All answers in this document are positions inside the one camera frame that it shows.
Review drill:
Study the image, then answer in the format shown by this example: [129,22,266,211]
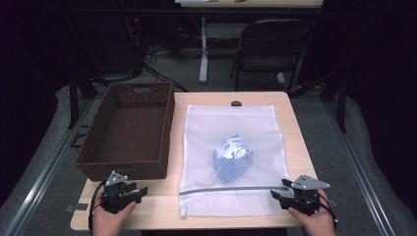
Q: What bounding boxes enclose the brown woven basket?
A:
[76,82,176,182]

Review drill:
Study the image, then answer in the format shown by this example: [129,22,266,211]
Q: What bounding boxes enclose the white desk leg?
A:
[199,16,209,85]

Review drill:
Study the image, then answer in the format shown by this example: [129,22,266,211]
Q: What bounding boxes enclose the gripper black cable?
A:
[88,181,108,234]
[319,196,339,228]

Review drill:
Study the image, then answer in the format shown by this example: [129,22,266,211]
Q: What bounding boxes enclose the person's left hand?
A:
[91,200,138,236]

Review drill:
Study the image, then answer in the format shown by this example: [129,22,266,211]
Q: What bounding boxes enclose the black metal stand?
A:
[288,70,348,134]
[67,70,109,131]

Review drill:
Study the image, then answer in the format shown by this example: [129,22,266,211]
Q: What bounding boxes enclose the black folding chair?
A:
[229,18,316,96]

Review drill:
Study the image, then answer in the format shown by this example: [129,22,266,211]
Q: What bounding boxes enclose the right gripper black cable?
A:
[319,196,339,228]

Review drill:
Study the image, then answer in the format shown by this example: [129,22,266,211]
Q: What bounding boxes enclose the tangle of floor cables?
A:
[124,16,190,92]

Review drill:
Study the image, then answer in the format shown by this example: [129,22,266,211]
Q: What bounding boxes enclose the aluminium floor rail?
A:
[323,101,397,236]
[0,97,96,236]

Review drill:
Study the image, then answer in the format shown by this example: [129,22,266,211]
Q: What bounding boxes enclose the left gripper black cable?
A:
[88,181,108,234]

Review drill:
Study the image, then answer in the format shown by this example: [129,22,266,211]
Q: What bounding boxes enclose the white mesh laundry bag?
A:
[179,103,292,218]

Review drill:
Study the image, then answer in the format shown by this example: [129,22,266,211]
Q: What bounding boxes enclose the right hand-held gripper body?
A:
[287,174,331,216]

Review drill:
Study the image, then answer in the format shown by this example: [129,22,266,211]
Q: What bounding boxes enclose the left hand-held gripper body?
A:
[99,170,136,214]

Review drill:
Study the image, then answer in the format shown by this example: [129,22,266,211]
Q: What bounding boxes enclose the person's right hand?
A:
[287,189,337,236]

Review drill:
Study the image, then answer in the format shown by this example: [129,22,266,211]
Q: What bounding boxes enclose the blue and white cloth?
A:
[211,133,255,184]

